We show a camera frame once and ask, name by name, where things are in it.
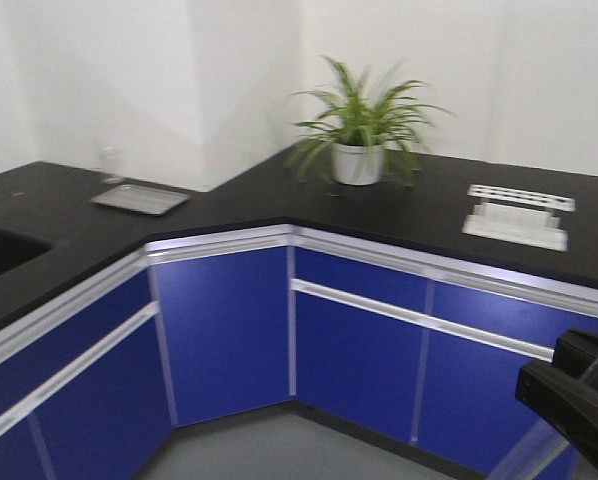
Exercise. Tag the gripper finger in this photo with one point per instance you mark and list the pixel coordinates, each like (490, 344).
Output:
(576, 354)
(568, 404)

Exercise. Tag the clear glass test tube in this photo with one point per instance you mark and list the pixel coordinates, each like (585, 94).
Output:
(538, 448)

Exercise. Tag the silver metal tray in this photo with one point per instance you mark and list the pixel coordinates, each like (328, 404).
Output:
(140, 199)

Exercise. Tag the white test tube rack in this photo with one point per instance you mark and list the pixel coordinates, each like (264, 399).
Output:
(518, 216)

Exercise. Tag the blue lab cabinet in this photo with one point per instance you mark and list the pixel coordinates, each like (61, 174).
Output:
(109, 341)

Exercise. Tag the white plant pot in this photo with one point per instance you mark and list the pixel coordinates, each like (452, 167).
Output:
(357, 165)

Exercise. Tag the green spider plant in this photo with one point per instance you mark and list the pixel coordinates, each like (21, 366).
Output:
(388, 115)

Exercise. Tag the clear glass beaker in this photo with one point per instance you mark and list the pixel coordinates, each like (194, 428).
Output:
(111, 165)

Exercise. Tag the black sink basin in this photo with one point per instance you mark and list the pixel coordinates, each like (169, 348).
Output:
(17, 249)

